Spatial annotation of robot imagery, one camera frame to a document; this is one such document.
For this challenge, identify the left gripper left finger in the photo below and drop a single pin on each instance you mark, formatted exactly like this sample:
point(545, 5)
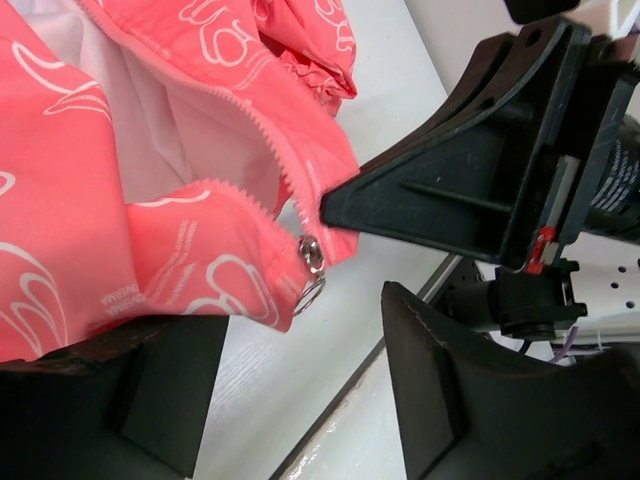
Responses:
point(129, 403)

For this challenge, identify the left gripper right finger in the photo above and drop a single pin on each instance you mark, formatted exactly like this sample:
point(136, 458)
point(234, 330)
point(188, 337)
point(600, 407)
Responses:
point(469, 408)

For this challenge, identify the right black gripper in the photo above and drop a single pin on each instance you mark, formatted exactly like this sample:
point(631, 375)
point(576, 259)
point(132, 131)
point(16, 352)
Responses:
point(504, 190)

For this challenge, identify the pink hooded kids jacket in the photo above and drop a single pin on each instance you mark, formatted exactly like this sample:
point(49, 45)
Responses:
point(167, 157)

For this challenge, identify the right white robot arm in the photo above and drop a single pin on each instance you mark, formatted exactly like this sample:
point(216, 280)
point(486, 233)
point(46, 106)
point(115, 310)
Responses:
point(559, 301)

